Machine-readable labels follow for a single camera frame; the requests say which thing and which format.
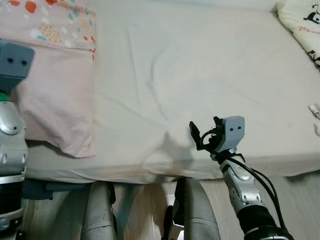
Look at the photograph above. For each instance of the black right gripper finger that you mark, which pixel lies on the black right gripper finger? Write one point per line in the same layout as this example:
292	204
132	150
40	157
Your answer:
195	132
218	124

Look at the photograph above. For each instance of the white tissue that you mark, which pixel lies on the white tissue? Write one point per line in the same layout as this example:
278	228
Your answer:
317	129

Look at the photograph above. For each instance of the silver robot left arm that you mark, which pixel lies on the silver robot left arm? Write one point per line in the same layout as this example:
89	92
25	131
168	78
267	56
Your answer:
11	150

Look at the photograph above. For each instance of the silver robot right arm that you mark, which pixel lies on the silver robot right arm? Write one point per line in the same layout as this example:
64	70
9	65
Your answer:
240	187

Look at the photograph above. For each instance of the bed with beige sheet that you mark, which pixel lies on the bed with beige sheet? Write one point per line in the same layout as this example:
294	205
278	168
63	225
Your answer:
175	75

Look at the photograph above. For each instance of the robot right leg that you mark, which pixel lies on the robot right leg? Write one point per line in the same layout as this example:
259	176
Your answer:
197	215

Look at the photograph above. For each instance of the robot leg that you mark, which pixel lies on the robot leg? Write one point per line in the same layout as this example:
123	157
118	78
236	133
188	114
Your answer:
97	215
197	215

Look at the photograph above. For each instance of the robot left leg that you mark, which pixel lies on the robot left leg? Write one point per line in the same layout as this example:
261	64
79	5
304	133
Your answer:
97	215

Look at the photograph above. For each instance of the cream cartoon print blanket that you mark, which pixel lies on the cream cartoon print blanket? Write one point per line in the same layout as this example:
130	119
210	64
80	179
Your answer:
300	25

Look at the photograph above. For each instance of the pink pillow with floral band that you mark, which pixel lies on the pink pillow with floral band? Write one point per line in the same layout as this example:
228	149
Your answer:
55	100

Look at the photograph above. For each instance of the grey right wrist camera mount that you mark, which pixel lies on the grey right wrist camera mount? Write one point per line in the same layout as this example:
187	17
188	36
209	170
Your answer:
233	132

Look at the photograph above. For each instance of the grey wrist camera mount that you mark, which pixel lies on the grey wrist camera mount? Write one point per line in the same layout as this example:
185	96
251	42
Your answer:
15	62
233	132

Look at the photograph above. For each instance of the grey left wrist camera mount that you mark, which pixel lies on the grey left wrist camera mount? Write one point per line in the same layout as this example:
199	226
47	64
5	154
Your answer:
15	62

